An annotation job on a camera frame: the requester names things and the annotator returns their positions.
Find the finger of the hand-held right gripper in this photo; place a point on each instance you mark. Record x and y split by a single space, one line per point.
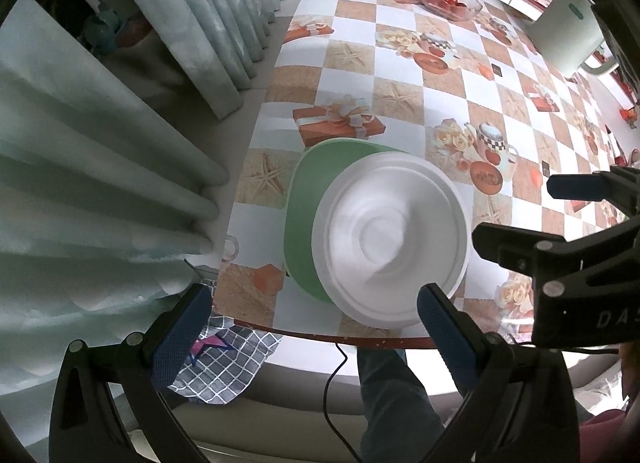
505 243
570 186

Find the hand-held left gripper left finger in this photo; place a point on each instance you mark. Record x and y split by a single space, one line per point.
182 333

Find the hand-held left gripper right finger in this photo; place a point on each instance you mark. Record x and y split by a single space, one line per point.
445 338

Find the white foam bowl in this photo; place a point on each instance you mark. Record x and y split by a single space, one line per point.
390 243

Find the green square plate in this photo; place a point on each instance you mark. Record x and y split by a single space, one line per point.
305 223

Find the grey checkered cloth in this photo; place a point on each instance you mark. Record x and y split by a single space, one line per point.
235 363

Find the person's legs in jeans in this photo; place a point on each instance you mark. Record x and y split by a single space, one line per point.
395 408

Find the beige sofa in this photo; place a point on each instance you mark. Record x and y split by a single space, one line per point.
290 388

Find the red clothing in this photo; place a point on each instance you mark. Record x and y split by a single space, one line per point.
615 438

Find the pale green pitcher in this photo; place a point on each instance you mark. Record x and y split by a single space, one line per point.
565 28

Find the grey green curtain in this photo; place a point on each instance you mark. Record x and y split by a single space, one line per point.
100 168

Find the checkered printed tablecloth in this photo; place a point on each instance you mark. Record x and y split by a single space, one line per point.
350 93

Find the teal round object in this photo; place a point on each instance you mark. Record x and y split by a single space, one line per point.
100 30

